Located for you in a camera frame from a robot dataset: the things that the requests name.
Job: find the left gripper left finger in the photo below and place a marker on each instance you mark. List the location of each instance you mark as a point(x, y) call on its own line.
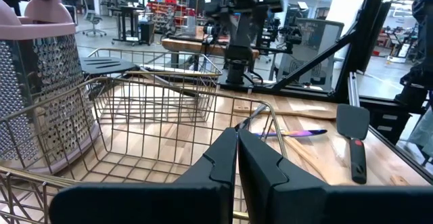
point(152, 203)

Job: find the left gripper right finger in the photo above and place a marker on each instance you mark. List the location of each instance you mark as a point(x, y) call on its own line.
point(304, 203)

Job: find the black slotted spatula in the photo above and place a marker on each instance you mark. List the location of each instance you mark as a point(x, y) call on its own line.
point(105, 65)

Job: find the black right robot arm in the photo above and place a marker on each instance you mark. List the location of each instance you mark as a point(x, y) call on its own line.
point(238, 68)

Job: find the wooden spork small label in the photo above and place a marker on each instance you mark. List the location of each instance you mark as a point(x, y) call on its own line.
point(297, 153)

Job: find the wooden workbench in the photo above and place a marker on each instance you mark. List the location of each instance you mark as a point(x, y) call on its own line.
point(189, 45)

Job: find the red storage shelf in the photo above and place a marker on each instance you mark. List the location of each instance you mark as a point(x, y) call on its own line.
point(169, 7)

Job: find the grey partition panel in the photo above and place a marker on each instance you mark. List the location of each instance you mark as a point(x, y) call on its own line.
point(314, 41)

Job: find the black waste bin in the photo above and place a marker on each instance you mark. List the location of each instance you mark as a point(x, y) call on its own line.
point(147, 32)

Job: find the black standing desk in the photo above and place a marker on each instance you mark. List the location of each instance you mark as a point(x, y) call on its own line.
point(128, 14)

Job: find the grey office chair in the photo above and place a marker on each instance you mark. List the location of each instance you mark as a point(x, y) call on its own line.
point(94, 19)

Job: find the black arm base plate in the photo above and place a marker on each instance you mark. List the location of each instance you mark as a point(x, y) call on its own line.
point(236, 87)

